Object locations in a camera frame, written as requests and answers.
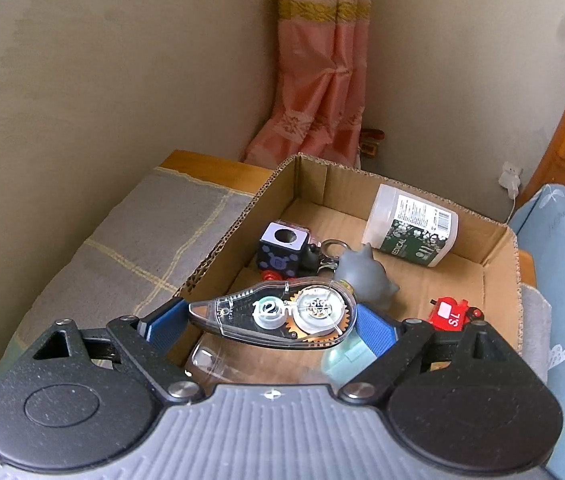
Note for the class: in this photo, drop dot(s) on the white plastic bottle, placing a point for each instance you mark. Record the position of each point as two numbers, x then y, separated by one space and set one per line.
397 215

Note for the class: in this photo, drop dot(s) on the pink curtain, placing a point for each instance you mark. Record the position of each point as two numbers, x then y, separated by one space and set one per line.
317 60

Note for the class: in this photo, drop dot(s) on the clear plastic jar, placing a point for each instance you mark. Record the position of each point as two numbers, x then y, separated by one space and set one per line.
207 360

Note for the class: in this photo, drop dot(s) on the white wall charger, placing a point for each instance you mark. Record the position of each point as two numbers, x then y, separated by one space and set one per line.
509 175

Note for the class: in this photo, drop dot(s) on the red wooden toy train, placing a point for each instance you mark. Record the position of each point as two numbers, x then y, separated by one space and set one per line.
450 315

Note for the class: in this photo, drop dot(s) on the mint green earbud case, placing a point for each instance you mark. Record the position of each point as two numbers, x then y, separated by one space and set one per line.
347 357

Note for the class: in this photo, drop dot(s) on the small red brown object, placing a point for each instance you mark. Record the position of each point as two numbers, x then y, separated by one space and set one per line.
370 142

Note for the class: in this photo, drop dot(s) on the brown cardboard box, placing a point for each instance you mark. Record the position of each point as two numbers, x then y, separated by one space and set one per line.
332 217

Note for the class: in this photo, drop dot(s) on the clear correction tape dispenser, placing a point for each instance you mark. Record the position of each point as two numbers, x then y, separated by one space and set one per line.
242 315

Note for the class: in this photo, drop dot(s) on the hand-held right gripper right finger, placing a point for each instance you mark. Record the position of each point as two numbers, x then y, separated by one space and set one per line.
375 332

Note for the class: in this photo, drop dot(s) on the grey rubber toy figure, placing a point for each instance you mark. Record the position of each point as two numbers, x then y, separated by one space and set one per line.
362 275

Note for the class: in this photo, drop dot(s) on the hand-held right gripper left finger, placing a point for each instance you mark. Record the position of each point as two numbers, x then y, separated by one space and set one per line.
167 322

